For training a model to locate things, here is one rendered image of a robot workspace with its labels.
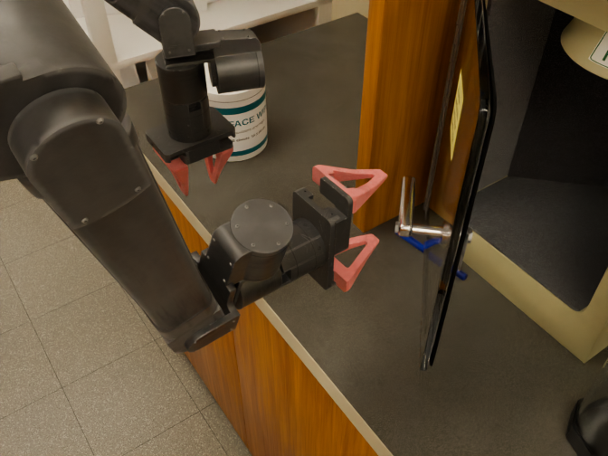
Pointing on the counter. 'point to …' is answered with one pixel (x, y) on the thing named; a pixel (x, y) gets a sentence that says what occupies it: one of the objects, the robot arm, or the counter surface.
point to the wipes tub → (242, 118)
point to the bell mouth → (586, 46)
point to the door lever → (404, 226)
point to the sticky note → (456, 114)
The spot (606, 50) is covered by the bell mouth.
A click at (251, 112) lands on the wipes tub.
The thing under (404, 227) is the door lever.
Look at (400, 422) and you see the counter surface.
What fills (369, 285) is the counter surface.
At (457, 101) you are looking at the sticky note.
